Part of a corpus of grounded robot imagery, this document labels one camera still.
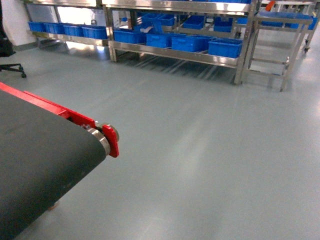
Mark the blue bin with red parts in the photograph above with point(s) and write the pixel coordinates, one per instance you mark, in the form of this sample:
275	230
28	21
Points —
225	47

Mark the empty blue bin middle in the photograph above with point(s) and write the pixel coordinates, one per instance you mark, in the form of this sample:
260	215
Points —
191	43

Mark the black conveyor belt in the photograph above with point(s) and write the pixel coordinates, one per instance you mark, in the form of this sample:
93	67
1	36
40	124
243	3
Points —
42	156

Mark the small steel side table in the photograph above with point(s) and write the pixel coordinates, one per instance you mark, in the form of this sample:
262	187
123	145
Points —
275	41

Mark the black office chair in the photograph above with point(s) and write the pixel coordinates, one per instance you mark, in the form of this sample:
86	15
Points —
6	50

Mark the steel shelf rack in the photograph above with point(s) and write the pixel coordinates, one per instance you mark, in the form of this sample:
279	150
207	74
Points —
198	8

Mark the blue bin left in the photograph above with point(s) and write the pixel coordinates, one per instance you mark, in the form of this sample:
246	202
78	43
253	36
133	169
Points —
163	40

